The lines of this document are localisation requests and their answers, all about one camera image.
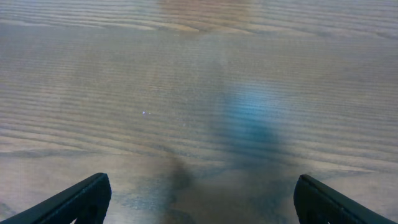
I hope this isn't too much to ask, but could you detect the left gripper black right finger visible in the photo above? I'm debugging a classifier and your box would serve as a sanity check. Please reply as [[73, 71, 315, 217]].
[[294, 174, 397, 224]]

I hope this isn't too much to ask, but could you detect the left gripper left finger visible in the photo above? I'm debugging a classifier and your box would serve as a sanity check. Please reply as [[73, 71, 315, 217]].
[[1, 173, 112, 224]]

